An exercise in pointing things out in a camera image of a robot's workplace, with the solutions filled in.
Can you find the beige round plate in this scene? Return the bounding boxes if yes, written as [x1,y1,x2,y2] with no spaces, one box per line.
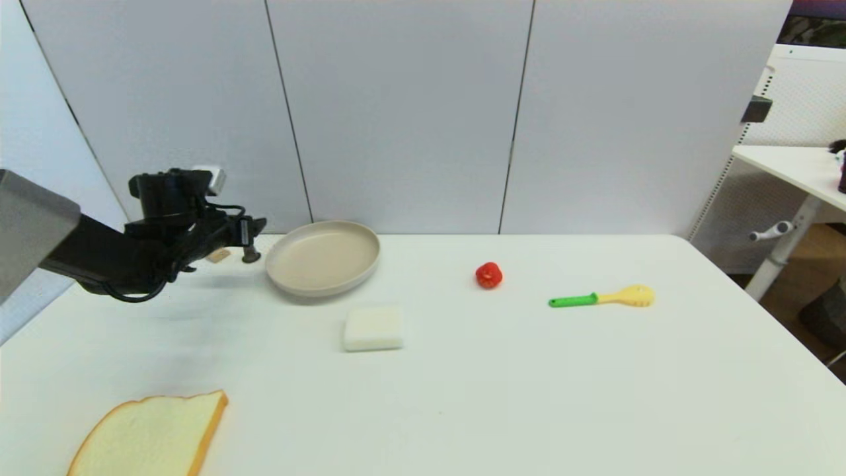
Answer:
[265,220,382,298]

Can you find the white rectangular block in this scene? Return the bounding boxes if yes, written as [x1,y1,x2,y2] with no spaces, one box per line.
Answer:
[342,305,404,352]

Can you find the white bread slice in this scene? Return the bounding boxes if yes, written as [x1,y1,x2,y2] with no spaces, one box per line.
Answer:
[67,389,229,476]

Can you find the red toy bell pepper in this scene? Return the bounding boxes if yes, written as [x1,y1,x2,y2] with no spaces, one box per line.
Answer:
[475,262,504,290]

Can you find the black partition clamp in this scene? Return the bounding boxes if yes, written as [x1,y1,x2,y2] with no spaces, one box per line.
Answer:
[741,96,773,124]

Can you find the white desk leg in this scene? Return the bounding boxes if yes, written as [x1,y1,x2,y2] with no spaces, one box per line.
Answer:
[745,196,822,302]

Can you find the white side desk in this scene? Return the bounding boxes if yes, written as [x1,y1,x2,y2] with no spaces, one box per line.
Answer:
[732,144,846,213]

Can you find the white pegboard panel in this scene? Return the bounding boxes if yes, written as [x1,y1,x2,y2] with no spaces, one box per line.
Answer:
[687,44,846,274]

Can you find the dark round bin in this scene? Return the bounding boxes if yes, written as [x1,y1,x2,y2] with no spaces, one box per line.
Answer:
[799,276,846,351]

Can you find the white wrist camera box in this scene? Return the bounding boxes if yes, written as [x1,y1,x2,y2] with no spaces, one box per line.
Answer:
[192,165,227,197]

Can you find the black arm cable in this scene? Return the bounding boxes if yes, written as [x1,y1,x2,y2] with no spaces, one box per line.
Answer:
[99,251,199,304]

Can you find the green handled yellow spatula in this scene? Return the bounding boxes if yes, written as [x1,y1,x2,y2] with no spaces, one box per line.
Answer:
[548,284,656,308]

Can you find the grey desk crank handle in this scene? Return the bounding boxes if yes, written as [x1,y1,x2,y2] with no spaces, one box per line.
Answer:
[748,221,793,242]

